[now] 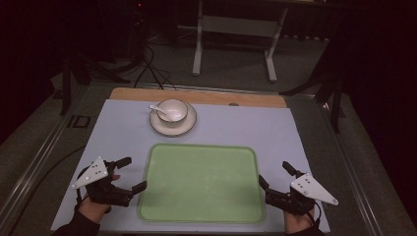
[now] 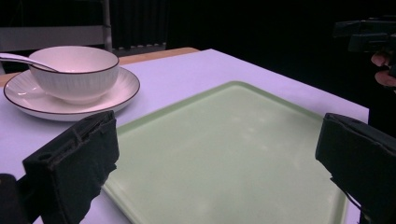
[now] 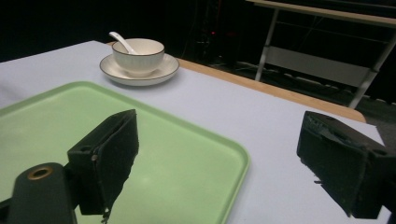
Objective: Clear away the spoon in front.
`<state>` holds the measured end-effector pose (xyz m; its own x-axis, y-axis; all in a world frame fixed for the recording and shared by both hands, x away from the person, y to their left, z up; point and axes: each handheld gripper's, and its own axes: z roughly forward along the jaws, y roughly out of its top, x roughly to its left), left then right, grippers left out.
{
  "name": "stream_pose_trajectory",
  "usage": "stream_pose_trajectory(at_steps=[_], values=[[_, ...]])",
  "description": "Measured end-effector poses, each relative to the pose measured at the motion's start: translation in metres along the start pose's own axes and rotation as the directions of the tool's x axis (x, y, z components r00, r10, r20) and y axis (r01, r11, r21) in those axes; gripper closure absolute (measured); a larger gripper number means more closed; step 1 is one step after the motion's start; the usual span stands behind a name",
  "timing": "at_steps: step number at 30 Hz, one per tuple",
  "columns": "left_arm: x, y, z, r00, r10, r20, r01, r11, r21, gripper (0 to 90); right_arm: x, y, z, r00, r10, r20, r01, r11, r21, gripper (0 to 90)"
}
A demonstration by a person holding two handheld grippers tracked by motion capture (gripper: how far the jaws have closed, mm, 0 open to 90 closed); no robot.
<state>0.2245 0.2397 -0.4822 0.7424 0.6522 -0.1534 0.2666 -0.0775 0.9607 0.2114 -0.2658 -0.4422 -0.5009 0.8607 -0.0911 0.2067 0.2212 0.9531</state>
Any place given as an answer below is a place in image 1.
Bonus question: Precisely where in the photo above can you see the dark equipment tower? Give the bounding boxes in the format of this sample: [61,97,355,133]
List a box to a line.
[129,0,149,65]

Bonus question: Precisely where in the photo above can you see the green tray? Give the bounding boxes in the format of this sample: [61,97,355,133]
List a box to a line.
[137,143,267,225]

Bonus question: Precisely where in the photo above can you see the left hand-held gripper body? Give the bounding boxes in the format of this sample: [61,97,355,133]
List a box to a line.
[70,156,135,208]

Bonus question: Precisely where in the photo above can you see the person's right hand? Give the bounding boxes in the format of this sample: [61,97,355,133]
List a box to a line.
[283,208,317,235]

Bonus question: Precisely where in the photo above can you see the black stand legs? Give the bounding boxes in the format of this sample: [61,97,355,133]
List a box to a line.
[59,52,132,116]
[279,48,346,134]

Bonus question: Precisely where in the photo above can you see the black floor cables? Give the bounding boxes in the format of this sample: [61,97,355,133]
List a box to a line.
[132,44,178,91]

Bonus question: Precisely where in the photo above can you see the white saucer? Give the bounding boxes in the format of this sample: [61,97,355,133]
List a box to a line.
[149,100,198,138]

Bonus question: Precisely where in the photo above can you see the white spoon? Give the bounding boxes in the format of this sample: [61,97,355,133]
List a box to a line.
[148,104,172,118]

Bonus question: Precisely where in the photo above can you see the metal floor rail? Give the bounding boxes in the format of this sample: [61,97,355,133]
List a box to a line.
[0,106,80,229]
[313,96,386,236]

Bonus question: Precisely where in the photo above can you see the dark floor cable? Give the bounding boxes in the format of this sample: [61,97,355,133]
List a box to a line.
[5,145,87,236]

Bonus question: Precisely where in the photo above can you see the white bowl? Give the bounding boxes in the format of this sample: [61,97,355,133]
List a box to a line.
[156,98,190,125]

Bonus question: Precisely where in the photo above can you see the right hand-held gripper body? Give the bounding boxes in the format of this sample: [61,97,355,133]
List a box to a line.
[265,172,339,216]

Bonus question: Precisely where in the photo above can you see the pale blue table mat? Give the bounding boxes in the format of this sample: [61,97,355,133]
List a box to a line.
[50,98,331,235]

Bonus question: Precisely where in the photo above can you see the person's left hand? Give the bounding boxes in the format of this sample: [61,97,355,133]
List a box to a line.
[78,195,113,225]

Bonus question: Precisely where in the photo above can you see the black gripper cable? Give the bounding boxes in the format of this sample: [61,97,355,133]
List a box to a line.
[306,200,323,230]

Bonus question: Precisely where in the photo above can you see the white metal stand frame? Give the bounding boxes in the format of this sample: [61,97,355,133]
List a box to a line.
[191,0,290,84]

